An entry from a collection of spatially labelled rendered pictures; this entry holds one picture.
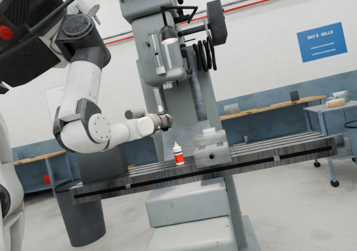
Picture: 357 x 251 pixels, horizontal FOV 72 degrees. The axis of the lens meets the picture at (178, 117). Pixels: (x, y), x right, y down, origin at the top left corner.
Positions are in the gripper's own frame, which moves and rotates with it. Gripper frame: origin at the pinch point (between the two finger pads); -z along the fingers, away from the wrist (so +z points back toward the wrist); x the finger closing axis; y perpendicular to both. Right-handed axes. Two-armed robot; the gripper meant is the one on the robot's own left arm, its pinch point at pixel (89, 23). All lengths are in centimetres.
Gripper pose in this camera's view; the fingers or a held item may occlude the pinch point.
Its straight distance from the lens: 164.6
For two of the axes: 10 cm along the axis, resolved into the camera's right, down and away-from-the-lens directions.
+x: 9.2, -2.3, -3.2
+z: -3.9, -6.4, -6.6
